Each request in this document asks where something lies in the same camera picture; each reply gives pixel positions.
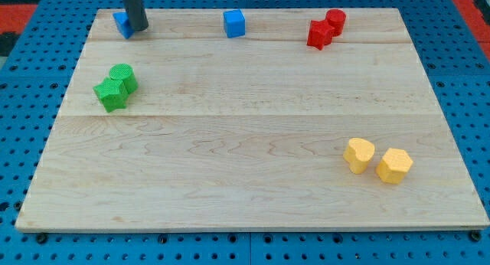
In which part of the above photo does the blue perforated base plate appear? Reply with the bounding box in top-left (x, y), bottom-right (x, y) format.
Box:
top-left (1, 0), bottom-right (489, 264)

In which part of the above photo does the blue block behind rod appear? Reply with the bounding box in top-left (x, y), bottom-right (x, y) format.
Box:
top-left (113, 11), bottom-right (134, 39)

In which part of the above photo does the red cylinder block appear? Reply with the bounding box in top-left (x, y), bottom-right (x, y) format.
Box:
top-left (325, 8), bottom-right (347, 37)

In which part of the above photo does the light wooden board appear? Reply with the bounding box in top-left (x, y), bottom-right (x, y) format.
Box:
top-left (15, 8), bottom-right (489, 234)

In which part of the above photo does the green star block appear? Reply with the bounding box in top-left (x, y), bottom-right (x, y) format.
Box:
top-left (93, 77), bottom-right (129, 113)

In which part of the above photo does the red star block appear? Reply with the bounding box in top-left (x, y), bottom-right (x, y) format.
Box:
top-left (306, 20), bottom-right (335, 51)

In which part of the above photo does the yellow hexagon block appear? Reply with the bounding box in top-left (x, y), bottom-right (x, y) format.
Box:
top-left (375, 148), bottom-right (413, 184)

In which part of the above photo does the blue cube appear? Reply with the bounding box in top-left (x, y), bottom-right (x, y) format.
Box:
top-left (223, 9), bottom-right (246, 38)

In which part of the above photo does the yellow heart block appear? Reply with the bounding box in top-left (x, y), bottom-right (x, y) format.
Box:
top-left (343, 137), bottom-right (375, 175)

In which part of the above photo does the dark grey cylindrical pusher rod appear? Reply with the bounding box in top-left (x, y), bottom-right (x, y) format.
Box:
top-left (122, 0), bottom-right (149, 31)

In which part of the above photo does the green cylinder block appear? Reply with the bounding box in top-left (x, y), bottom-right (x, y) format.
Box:
top-left (109, 64), bottom-right (139, 94)

